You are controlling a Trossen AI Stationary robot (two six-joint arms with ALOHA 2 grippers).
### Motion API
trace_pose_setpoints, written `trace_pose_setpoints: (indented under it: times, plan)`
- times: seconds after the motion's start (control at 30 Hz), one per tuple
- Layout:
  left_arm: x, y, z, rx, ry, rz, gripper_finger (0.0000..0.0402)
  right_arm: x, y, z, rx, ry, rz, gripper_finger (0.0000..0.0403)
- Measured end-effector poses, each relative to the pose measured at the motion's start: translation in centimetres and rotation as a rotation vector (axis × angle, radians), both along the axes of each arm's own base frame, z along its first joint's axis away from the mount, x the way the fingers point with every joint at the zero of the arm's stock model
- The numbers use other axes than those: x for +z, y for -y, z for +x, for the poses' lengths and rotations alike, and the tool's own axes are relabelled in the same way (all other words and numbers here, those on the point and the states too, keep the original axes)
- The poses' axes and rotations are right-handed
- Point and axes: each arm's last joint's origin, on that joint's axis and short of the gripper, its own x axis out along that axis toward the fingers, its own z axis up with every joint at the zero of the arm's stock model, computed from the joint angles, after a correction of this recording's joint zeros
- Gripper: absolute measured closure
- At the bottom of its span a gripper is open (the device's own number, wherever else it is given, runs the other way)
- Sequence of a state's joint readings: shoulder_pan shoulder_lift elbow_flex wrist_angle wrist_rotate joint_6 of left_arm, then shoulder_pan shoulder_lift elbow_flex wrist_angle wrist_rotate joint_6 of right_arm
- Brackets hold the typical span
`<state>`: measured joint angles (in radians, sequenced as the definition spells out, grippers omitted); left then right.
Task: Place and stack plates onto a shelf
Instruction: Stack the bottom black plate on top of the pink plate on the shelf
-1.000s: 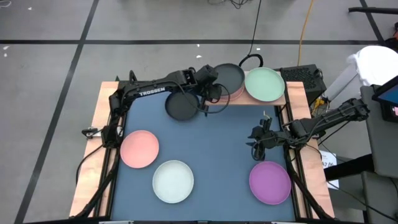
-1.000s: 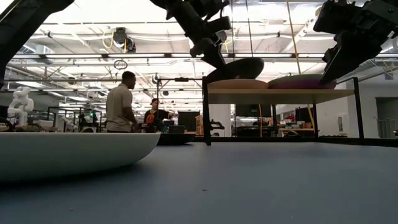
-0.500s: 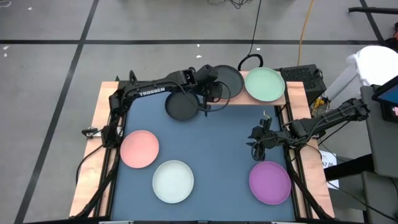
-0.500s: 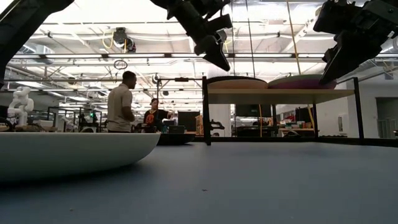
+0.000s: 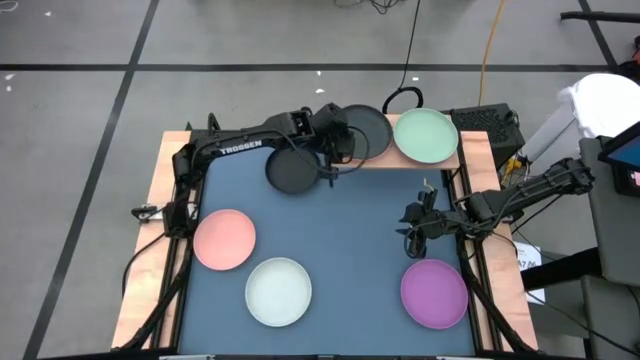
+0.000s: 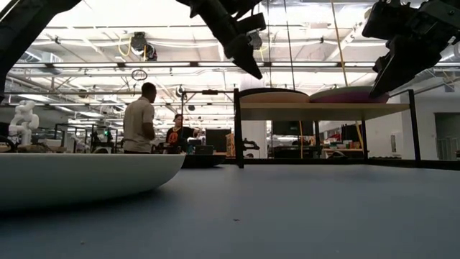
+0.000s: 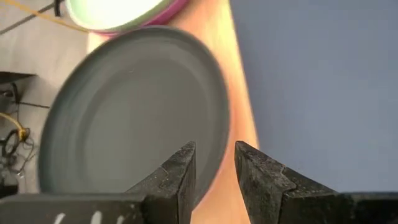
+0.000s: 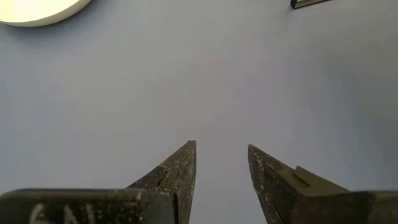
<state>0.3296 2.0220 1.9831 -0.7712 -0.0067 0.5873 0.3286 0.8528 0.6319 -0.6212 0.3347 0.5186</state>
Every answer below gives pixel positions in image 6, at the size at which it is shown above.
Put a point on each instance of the grey double door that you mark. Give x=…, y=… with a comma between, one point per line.
x=447, y=129

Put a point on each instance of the black round plate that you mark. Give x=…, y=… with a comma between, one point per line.
x=205, y=161

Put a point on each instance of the grey horizontal pipe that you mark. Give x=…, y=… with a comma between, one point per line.
x=72, y=93

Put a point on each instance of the black equipment case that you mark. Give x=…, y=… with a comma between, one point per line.
x=203, y=150

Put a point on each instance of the white round plate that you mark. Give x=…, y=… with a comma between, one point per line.
x=72, y=180

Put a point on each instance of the purple round plate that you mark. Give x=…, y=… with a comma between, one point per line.
x=345, y=99

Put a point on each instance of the black workstation frame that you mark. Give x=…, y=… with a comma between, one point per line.
x=92, y=140

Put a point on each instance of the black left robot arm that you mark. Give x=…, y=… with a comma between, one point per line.
x=21, y=32

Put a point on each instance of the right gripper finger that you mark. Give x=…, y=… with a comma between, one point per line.
x=409, y=61

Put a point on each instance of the orange brown box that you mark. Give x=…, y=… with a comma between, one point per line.
x=230, y=144

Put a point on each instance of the black overhead camera stand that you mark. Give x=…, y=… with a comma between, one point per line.
x=210, y=92

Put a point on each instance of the pink round plate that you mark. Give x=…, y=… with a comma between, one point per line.
x=273, y=98

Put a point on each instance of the black equipment cabinet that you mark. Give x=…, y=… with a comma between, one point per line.
x=218, y=140

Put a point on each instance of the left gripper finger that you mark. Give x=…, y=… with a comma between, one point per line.
x=242, y=52

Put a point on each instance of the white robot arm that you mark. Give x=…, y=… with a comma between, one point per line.
x=23, y=122

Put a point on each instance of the black table frame rail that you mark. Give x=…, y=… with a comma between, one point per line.
x=359, y=162

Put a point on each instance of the white building column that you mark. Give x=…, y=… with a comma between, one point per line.
x=257, y=131

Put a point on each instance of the dark computer monitor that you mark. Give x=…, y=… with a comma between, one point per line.
x=293, y=128

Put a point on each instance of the black clamp device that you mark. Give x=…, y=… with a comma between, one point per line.
x=251, y=145

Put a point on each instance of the cluttered wooden desk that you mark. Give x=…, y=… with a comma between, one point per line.
x=341, y=145

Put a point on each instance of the wooden shelf with black legs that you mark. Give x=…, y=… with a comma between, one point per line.
x=323, y=111

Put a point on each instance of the person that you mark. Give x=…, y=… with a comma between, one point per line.
x=176, y=136
x=138, y=126

